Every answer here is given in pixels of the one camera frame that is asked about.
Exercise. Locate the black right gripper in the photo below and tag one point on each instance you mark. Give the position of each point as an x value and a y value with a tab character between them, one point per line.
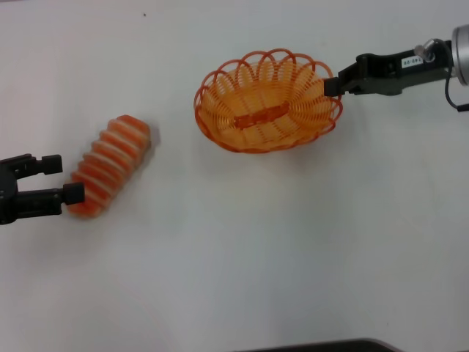
403	71

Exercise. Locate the orange woven plastic basket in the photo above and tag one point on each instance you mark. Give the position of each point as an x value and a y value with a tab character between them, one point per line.
264	110

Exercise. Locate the orange striped bread loaf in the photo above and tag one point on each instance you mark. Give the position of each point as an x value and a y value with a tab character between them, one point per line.
113	154

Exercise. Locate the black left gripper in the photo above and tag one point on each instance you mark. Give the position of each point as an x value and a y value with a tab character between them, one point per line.
6	198

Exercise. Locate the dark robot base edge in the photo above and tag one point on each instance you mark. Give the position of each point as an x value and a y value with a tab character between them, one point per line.
322	345

